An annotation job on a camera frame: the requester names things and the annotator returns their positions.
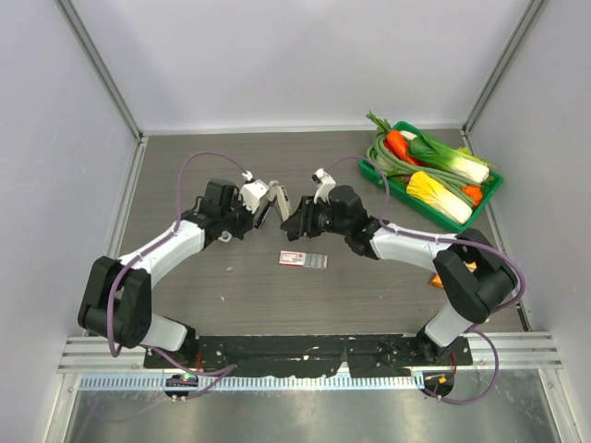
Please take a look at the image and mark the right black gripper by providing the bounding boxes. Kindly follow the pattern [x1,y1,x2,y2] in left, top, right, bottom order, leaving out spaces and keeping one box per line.
[283,194,351,237]

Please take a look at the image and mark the light blue stapler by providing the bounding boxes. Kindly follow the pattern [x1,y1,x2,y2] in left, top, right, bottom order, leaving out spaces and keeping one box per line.
[219,180,293,244]

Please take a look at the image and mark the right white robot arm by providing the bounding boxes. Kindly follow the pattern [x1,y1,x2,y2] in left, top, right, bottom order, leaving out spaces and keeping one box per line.
[281,186,524,365]

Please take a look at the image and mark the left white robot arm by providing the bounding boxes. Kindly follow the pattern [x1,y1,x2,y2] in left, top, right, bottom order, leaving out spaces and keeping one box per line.
[78,179,270,368]

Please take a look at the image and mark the red white staple box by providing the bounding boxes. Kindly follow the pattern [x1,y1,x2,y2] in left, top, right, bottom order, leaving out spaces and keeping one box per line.
[279,251,328,269]

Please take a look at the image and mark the green long beans toy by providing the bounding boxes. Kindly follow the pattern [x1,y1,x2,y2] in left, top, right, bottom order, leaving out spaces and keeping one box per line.
[366,111,475,207]

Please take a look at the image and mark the yellow napa cabbage toy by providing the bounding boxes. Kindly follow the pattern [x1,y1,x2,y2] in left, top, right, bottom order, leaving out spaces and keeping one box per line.
[406,172,472,224]

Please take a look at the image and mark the colourful snack packet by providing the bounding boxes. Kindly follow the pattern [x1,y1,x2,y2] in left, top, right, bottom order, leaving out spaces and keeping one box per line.
[429,262,476,289]

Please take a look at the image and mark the green plastic basket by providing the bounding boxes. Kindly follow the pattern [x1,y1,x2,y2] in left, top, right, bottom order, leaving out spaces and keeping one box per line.
[358,120,504,234]

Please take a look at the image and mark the bok choy toy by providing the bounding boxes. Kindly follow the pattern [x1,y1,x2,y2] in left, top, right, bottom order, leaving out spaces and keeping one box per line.
[409,135,490,184]

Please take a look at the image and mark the small orange carrot toy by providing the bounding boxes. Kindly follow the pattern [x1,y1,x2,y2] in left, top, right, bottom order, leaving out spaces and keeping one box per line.
[462,185,484,208]

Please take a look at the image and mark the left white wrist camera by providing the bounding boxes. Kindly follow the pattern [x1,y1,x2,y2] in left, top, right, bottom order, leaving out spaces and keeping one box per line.
[239,170,270,214]

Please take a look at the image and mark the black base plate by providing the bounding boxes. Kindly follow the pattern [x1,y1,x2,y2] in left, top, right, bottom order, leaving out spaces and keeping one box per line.
[167,334,473,378]

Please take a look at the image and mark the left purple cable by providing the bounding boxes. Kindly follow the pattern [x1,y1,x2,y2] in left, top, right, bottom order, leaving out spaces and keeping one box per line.
[106,151,253,359]

